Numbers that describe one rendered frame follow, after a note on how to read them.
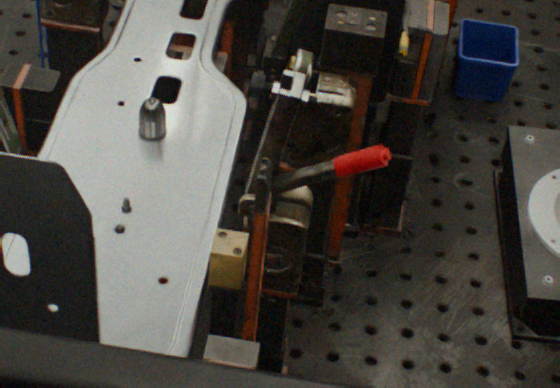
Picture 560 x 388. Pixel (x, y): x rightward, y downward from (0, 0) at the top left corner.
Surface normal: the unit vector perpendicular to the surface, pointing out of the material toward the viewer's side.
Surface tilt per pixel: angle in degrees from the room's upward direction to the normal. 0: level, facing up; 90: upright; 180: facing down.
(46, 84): 0
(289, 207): 0
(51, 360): 0
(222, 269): 90
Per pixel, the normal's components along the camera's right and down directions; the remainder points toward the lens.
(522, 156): 0.07, -0.67
